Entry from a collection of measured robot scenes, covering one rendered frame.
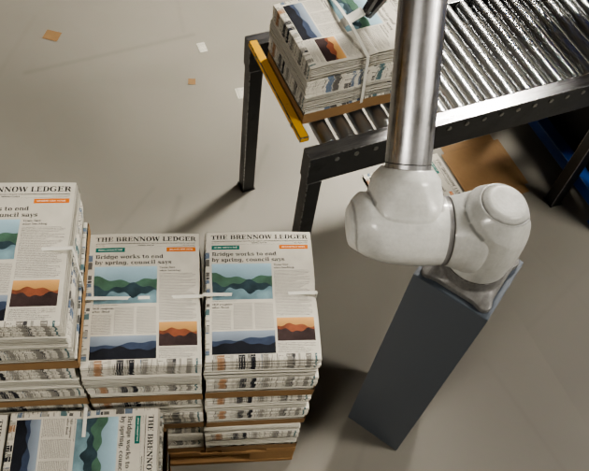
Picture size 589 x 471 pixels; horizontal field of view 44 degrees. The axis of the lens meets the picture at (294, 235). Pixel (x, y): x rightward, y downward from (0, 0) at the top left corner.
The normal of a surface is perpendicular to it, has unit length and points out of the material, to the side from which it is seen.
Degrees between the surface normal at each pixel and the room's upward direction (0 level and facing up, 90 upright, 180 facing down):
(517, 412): 0
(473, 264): 91
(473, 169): 0
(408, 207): 41
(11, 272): 0
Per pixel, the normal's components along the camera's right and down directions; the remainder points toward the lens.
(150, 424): 0.09, -0.60
